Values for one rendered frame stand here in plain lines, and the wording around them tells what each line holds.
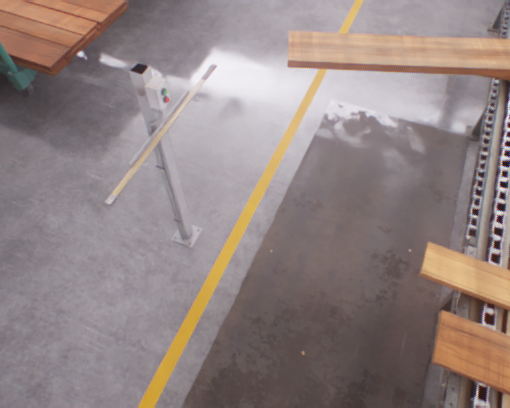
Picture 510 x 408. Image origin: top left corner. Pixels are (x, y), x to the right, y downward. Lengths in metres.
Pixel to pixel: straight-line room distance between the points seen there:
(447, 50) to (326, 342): 1.74
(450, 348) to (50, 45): 3.10
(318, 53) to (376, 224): 1.16
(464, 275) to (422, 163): 1.59
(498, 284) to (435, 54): 1.32
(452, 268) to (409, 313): 0.89
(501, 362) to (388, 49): 1.64
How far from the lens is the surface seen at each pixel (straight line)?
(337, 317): 2.50
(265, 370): 2.38
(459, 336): 1.68
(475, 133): 3.59
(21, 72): 3.51
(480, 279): 1.80
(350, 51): 2.47
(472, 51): 2.69
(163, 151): 2.01
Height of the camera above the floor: 2.34
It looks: 55 degrees down
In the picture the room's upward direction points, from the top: 1 degrees clockwise
